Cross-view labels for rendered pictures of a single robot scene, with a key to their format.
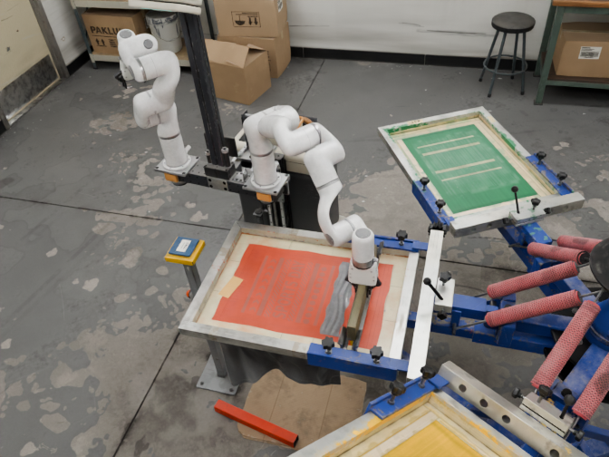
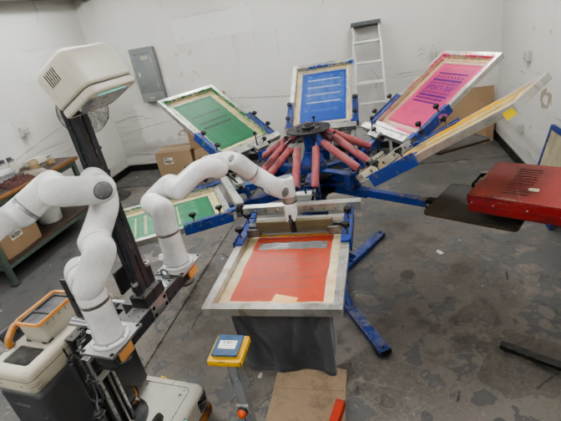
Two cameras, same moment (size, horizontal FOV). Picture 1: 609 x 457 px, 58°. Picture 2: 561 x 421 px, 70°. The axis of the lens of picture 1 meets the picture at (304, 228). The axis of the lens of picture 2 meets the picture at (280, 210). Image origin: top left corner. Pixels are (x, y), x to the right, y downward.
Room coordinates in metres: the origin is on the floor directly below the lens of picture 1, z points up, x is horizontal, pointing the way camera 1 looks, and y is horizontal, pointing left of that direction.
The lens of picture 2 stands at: (1.47, 1.67, 2.02)
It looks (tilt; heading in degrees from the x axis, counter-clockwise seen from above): 26 degrees down; 267
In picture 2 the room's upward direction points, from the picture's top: 10 degrees counter-clockwise
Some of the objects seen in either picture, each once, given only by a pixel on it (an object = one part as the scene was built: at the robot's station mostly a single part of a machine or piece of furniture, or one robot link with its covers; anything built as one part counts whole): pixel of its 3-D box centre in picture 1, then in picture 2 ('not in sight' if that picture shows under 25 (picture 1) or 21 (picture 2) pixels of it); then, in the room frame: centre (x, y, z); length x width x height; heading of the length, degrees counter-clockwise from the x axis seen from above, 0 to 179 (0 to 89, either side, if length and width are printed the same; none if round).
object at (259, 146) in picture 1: (261, 131); (161, 215); (1.87, 0.13, 1.37); 0.13 x 0.10 x 0.16; 121
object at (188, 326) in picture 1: (305, 288); (287, 257); (1.39, 0.02, 0.97); 0.79 x 0.58 x 0.04; 71
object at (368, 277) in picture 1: (362, 270); (290, 208); (1.31, -0.19, 1.12); 0.10 x 0.07 x 0.11; 71
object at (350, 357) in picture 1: (352, 361); (347, 229); (1.05, -0.12, 0.97); 0.30 x 0.05 x 0.07; 71
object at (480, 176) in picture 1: (482, 165); (185, 198); (1.93, -0.81, 1.05); 1.08 x 0.61 x 0.23; 11
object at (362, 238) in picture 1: (358, 237); (280, 188); (1.35, -0.18, 1.25); 0.15 x 0.10 x 0.11; 31
